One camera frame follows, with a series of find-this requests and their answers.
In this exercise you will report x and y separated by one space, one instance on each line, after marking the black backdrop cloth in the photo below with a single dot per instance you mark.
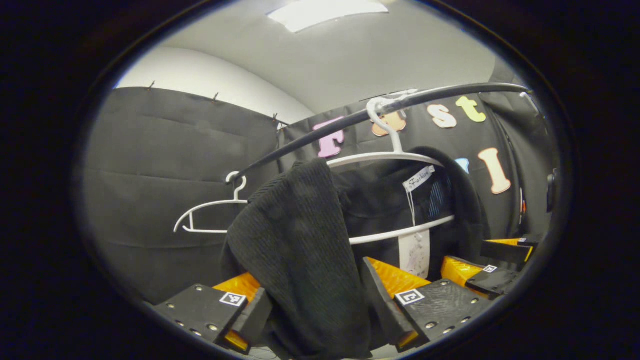
150 175

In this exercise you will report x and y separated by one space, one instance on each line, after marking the white plastic clothes hanger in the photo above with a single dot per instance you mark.
205 231
390 233

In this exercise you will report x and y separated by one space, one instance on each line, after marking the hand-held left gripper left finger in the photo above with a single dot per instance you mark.
200 310

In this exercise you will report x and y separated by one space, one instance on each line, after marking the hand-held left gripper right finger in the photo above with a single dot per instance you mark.
382 300

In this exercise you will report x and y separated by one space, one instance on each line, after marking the black metal clothes rack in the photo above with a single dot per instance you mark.
310 141

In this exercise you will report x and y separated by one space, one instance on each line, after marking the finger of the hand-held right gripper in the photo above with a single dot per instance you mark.
495 280
505 251

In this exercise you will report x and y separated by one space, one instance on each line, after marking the black knit jacket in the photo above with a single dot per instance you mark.
300 240

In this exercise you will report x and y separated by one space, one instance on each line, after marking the large rectangular ceiling light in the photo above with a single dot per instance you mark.
325 12

